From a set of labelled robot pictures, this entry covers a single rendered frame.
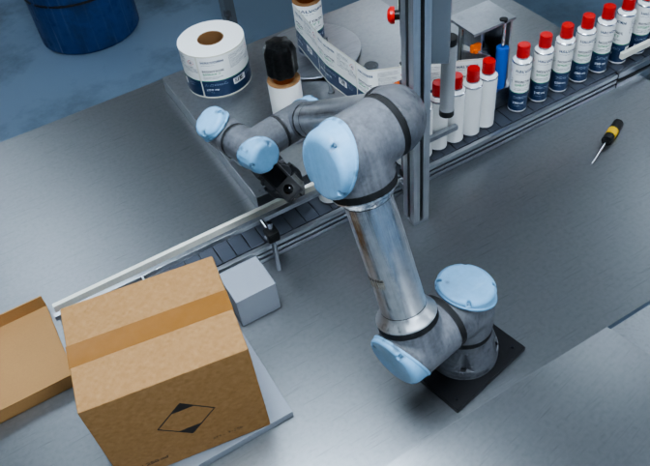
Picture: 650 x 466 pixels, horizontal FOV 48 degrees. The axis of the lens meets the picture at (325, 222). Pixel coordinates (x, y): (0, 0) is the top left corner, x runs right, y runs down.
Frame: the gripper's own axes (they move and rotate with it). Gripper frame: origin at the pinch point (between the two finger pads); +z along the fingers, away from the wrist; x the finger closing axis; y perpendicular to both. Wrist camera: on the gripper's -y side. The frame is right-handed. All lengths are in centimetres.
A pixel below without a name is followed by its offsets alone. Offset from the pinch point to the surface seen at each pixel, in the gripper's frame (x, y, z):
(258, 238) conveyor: 14.6, -1.8, -2.1
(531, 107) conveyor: -60, -2, 41
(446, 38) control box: -46, -18, -21
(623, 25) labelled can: -94, -1, 45
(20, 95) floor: 88, 246, 57
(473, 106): -46, -2, 21
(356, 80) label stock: -30.5, 23.8, 9.7
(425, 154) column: -27.7, -16.4, 2.3
